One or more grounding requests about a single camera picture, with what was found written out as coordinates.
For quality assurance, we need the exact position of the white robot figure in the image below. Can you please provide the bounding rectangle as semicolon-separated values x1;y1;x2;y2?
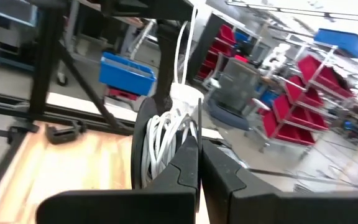
263;42;292;76

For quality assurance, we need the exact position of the small blue bin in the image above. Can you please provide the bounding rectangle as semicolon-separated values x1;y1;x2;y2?
234;30;252;44

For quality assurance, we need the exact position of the white cord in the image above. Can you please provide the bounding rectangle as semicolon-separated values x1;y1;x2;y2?
140;5;199;188

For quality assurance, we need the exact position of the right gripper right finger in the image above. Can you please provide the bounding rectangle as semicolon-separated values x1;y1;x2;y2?
201;139;358;224

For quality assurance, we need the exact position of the blue office chair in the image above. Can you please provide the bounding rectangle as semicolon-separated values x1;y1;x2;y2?
206;57;262;132

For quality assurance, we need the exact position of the metal bin rack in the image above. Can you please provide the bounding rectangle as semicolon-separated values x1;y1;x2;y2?
257;33;358;156

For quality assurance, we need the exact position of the red floor bin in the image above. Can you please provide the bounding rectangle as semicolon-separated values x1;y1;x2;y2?
105;86;140;101

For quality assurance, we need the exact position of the blue bin on rack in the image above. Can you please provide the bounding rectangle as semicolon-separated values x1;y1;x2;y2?
313;27;358;59

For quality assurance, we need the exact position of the wooden top workbench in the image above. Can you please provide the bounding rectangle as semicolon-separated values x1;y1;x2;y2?
70;0;155;60

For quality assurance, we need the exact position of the round black cord reel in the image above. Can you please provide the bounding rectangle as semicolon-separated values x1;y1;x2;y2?
131;96;203;190

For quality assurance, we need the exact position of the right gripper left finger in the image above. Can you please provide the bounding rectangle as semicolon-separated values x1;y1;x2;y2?
35;136;200;224

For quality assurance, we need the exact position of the red bins black rack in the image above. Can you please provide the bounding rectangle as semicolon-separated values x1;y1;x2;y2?
186;14;239;85

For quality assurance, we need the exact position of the light blue device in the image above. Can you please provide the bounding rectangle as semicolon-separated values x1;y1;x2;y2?
0;0;39;27

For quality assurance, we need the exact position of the red slanted storage bin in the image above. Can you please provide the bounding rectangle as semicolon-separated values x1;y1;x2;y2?
296;55;356;99
284;75;325;108
260;110;316;146
273;94;329;131

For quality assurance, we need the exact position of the blue floor bin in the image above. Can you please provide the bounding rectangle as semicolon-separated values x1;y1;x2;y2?
98;51;157;96

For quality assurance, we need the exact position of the white plastic bin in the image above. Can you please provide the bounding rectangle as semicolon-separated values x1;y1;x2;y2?
169;82;205;116

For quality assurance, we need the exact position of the black C-clamp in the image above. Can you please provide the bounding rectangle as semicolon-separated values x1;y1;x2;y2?
44;120;87;145

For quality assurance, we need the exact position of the teal equipment cart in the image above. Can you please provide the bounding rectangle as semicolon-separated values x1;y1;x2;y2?
0;0;40;73

